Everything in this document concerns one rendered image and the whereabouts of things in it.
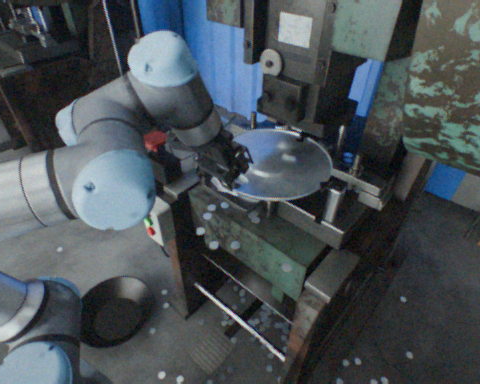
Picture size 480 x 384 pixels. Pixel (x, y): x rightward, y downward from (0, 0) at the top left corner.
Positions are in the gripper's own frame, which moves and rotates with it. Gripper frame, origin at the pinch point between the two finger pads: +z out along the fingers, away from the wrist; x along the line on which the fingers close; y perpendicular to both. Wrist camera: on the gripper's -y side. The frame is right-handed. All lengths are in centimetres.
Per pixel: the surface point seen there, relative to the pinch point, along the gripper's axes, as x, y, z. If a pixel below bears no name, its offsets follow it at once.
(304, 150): 21.2, 5.1, 11.3
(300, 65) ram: 26.1, 3.5, -10.9
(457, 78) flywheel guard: 5.5, 33.0, -35.2
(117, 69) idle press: 49, -147, 54
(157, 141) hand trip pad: 3.2, -30.1, 5.3
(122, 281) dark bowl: -40, -52, 63
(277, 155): 15.2, 1.5, 7.8
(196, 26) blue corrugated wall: 123, -157, 80
